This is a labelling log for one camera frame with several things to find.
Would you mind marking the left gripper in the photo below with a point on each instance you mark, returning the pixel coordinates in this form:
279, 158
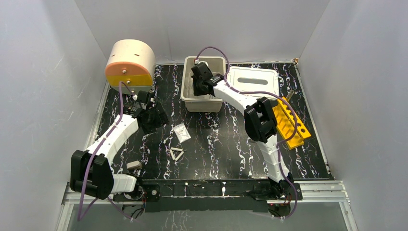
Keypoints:
140, 106

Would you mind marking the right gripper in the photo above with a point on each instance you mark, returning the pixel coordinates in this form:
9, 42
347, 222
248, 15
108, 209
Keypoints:
196, 92

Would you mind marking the white paper tag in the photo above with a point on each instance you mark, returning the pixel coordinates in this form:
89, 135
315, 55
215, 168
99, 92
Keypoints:
181, 132

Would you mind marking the white clay triangle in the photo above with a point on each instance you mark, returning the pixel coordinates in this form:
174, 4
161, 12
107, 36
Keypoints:
176, 153

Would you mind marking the clear glass test tube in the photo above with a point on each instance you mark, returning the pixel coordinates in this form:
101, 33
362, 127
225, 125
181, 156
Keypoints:
290, 95

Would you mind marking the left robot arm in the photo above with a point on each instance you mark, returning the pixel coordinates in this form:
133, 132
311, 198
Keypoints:
91, 171

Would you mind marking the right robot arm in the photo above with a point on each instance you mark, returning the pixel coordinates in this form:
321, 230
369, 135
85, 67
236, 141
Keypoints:
259, 120

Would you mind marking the beige plastic bin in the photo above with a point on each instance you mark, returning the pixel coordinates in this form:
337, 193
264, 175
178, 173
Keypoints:
205, 103

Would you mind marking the white bin lid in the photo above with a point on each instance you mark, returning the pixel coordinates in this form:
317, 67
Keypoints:
246, 79

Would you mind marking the small beige stopper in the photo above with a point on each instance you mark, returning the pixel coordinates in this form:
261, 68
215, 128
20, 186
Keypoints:
134, 165

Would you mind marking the round beige drawer cabinet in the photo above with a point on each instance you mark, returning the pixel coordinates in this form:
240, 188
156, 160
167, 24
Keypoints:
133, 62

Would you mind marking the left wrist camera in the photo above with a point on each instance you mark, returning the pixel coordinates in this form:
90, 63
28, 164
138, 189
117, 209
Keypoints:
144, 98

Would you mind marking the black base frame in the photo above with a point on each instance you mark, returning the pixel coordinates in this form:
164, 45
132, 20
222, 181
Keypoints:
215, 195

